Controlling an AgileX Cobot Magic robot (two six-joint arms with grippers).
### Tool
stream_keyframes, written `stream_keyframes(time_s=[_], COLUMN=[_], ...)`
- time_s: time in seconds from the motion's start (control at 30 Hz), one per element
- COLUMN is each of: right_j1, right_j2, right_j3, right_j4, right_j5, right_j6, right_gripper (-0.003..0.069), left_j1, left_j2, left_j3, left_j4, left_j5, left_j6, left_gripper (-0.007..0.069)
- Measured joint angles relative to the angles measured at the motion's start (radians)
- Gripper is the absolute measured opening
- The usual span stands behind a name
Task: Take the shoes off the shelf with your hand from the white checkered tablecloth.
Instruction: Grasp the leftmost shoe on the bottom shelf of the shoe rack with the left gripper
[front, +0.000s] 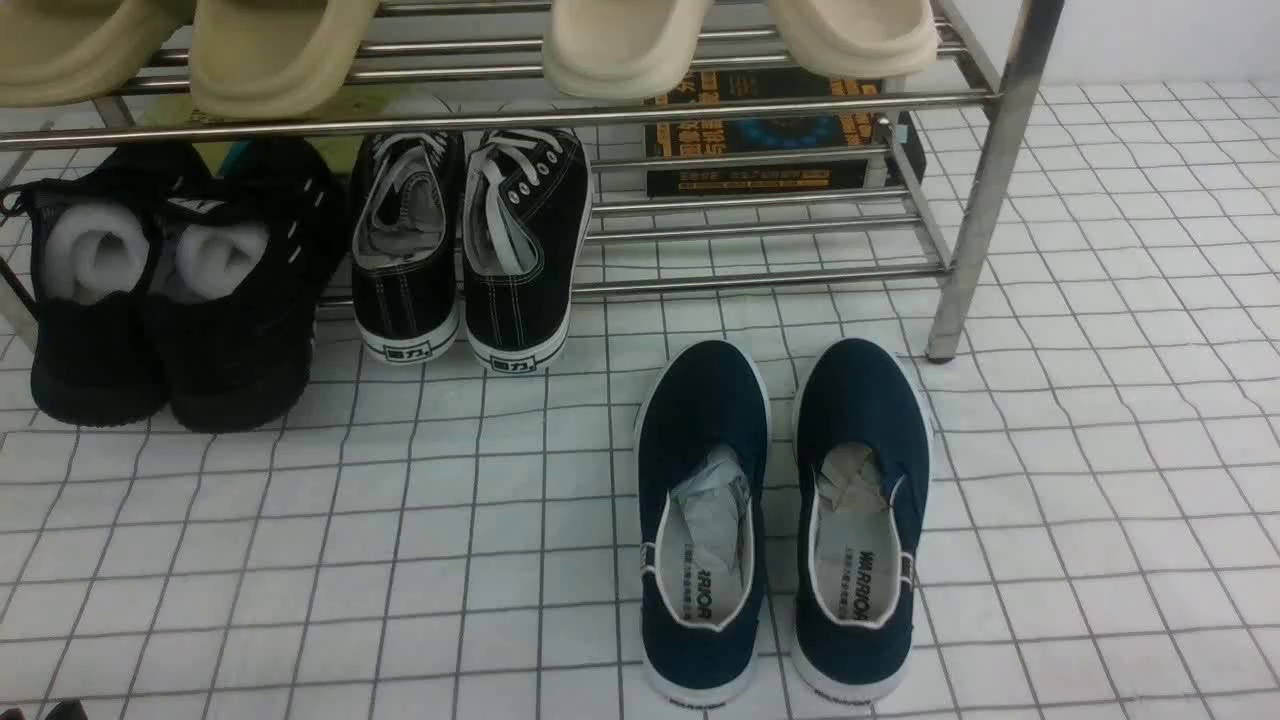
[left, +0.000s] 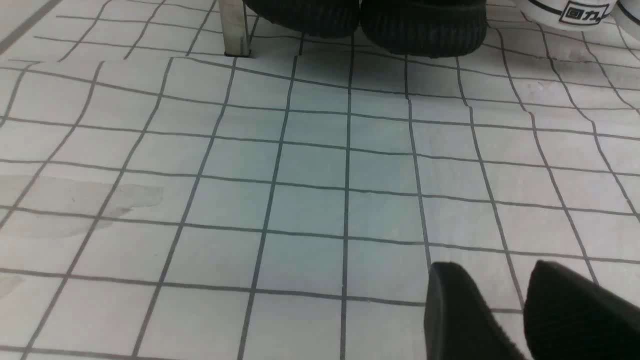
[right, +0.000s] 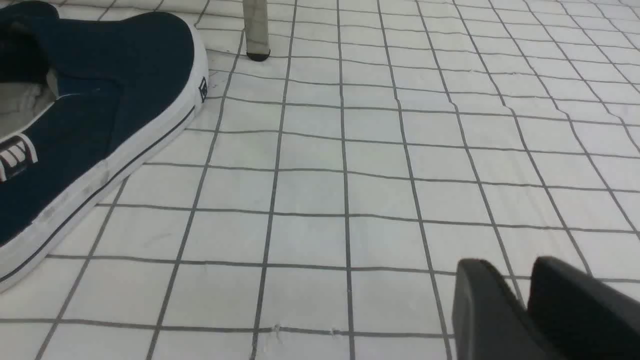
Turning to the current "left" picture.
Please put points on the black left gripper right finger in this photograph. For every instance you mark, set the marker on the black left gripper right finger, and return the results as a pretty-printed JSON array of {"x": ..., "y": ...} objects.
[{"x": 568, "y": 317}]

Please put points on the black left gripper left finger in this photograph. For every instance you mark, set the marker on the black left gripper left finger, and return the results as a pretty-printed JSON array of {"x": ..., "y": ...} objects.
[{"x": 458, "y": 324}]

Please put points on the black knit sneaker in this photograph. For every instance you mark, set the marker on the black knit sneaker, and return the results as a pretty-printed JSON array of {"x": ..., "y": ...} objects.
[
  {"x": 329, "y": 19},
  {"x": 435, "y": 29}
]

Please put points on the stainless steel shoe rack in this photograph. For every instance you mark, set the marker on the stainless steel shoe rack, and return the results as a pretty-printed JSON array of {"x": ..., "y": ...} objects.
[{"x": 235, "y": 28}]

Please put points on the black canvas sneaker left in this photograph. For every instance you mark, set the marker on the black canvas sneaker left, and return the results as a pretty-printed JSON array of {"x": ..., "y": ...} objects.
[{"x": 567, "y": 15}]

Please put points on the black canvas sneaker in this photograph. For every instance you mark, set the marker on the black canvas sneaker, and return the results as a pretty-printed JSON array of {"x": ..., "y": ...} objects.
[
  {"x": 627, "y": 16},
  {"x": 567, "y": 15}
]

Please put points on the black canvas sneaker right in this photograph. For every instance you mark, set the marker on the black canvas sneaker right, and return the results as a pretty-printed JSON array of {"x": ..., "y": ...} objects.
[{"x": 627, "y": 16}]

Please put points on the white grid tablecloth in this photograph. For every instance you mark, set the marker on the white grid tablecloth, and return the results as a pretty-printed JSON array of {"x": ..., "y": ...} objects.
[{"x": 163, "y": 201}]

